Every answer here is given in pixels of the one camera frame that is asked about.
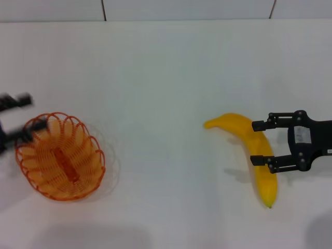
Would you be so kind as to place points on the yellow banana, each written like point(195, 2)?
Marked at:
point(262, 145)

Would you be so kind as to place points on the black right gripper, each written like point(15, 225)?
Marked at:
point(301, 141)

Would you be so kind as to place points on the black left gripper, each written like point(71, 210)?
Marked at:
point(2, 141)

